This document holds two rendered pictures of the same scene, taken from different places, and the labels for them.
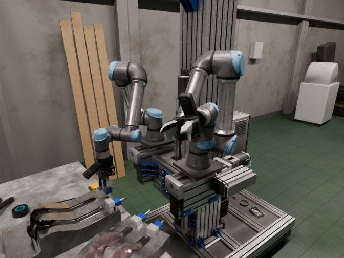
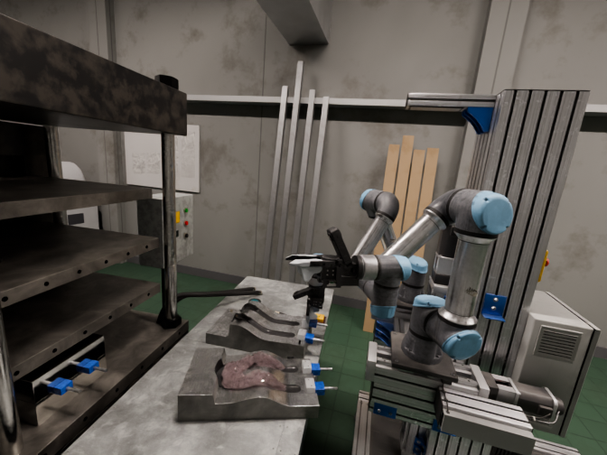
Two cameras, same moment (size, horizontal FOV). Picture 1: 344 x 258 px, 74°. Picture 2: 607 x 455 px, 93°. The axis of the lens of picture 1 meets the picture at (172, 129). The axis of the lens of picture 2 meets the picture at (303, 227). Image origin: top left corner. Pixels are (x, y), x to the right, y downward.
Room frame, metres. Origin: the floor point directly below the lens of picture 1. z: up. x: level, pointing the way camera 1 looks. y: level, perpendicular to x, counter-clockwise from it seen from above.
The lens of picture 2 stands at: (0.20, -0.60, 1.72)
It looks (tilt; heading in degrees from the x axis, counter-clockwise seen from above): 13 degrees down; 50
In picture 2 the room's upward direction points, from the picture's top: 5 degrees clockwise
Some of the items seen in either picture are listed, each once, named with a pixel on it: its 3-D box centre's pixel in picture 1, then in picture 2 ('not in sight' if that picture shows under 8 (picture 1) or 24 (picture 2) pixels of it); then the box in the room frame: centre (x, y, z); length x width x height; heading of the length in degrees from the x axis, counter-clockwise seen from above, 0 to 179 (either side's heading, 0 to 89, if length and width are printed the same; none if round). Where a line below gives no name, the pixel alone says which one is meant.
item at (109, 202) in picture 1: (117, 201); (311, 338); (1.07, 0.30, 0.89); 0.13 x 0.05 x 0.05; 130
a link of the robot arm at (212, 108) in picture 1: (207, 113); (389, 268); (0.93, -0.15, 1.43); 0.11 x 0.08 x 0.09; 151
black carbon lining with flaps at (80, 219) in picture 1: (66, 212); (265, 319); (0.94, 0.53, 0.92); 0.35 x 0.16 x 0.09; 130
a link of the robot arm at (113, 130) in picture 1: (112, 133); not in sight; (1.23, 0.34, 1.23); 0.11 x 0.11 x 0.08; 77
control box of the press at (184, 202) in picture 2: not in sight; (169, 308); (0.65, 1.22, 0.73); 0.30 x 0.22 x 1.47; 40
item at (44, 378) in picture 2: not in sight; (20, 363); (0.01, 0.81, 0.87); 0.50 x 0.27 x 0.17; 130
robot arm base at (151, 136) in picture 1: (154, 132); (411, 290); (1.63, 0.13, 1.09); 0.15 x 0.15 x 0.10
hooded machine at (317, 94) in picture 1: (318, 92); not in sight; (5.36, -3.45, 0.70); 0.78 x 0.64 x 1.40; 127
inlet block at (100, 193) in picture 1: (108, 189); (314, 323); (1.15, 0.37, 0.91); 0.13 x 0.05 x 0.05; 130
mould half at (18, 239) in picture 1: (63, 220); (262, 326); (0.94, 0.55, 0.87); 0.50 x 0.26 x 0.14; 130
